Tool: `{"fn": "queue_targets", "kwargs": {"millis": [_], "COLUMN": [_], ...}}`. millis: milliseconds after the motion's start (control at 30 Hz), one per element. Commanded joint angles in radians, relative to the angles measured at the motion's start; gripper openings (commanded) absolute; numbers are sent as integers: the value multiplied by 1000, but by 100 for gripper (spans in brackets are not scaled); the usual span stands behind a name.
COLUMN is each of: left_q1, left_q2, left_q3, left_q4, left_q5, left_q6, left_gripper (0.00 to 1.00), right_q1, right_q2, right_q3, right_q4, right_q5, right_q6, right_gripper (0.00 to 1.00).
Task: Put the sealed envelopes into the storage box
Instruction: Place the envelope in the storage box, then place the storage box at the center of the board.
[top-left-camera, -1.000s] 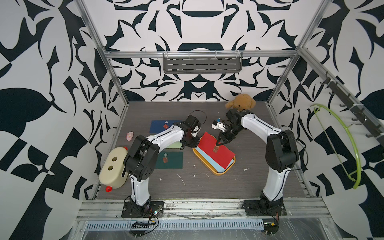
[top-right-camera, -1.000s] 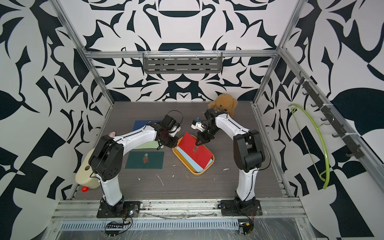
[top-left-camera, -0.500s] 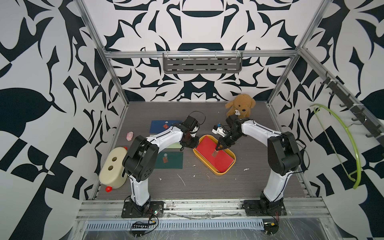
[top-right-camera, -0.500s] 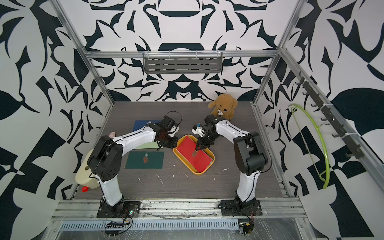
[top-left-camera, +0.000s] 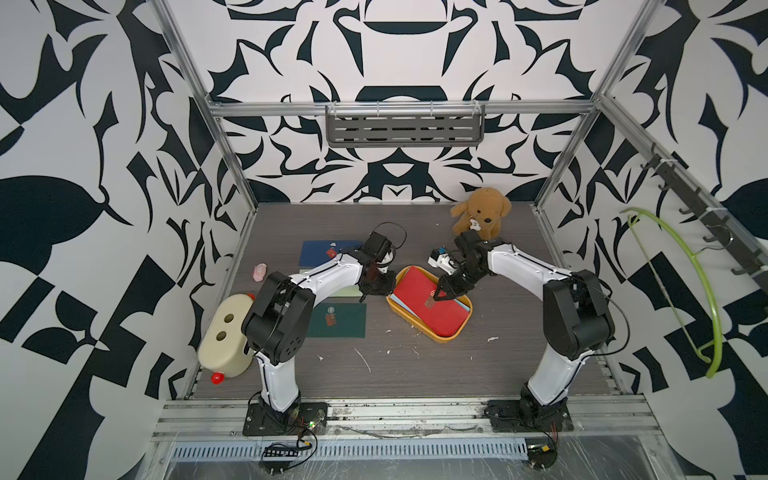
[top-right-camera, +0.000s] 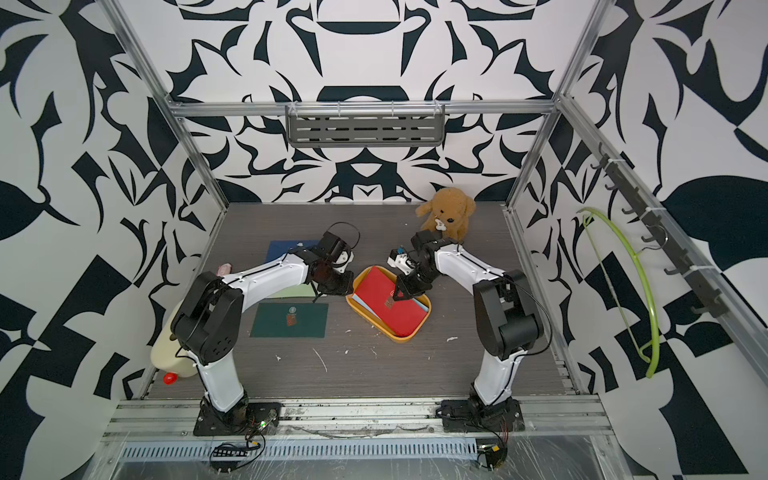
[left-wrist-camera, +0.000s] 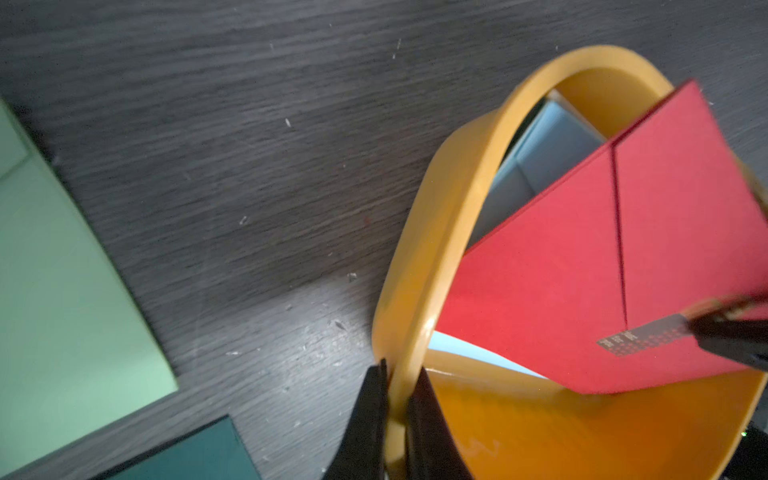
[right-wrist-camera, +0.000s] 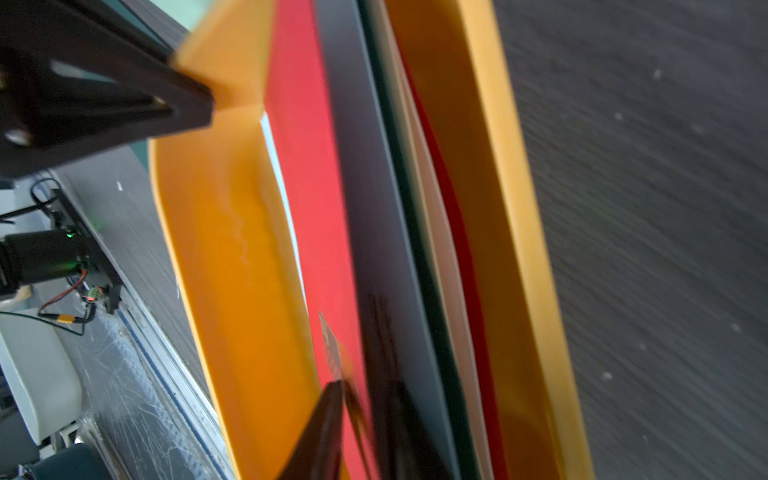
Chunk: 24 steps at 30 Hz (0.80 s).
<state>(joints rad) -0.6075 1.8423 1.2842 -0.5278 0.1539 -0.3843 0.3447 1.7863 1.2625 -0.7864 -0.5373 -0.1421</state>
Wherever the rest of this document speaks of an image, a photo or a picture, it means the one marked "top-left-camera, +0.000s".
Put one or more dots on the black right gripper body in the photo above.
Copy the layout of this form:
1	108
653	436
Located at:
464	276

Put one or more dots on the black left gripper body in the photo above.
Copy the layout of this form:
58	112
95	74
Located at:
382	283

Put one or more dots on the red envelope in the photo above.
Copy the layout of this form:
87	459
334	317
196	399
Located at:
432	300

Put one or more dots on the yellow plastic storage box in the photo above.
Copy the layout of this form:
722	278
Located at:
429	303

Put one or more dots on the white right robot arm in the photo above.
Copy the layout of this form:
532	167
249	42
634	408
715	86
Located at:
577	321

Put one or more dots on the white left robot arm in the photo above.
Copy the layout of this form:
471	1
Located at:
278	320

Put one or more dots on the light green envelope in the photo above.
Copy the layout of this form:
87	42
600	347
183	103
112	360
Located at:
348	292

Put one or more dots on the brown plush dog toy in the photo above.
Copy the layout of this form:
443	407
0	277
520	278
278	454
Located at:
482	213

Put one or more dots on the dark blue envelope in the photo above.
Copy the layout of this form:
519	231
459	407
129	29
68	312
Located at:
317	252

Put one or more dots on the dark green envelope left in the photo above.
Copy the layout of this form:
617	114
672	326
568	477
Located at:
338	320

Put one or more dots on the small pink toy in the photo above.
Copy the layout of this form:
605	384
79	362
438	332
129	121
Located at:
260	272

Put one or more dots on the grey perforated metal shelf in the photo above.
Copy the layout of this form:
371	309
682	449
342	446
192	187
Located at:
404	124

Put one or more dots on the small circuit board right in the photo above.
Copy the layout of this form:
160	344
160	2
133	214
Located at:
542	456

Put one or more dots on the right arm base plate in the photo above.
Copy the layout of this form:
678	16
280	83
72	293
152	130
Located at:
526	415

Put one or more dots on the white slotted cable duct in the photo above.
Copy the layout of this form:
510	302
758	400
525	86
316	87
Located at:
511	448

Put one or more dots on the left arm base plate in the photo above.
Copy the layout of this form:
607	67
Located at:
262	420

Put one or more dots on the black connector block with cables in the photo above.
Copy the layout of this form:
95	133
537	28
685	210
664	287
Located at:
280	457

